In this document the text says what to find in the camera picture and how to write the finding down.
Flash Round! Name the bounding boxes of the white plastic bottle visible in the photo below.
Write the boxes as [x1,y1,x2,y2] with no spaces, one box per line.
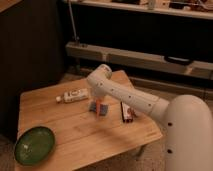
[56,88,89,103]

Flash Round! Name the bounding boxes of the metal pole stand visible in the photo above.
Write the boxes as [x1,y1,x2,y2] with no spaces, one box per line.
[68,0,80,44]

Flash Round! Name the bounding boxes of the black handle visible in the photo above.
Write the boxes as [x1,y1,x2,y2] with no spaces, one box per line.
[164,56,193,66]

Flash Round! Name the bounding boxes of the long grey shelf rail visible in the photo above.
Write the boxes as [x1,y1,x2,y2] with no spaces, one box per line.
[65,42,213,80]

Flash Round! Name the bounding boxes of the wooden table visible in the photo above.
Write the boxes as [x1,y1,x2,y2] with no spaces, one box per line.
[15,79,162,171]

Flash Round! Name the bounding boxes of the upper white shelf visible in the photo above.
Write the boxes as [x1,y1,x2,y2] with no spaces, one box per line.
[62,0,213,20]

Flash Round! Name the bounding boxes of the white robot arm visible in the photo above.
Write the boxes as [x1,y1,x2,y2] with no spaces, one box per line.
[87,64,213,171]

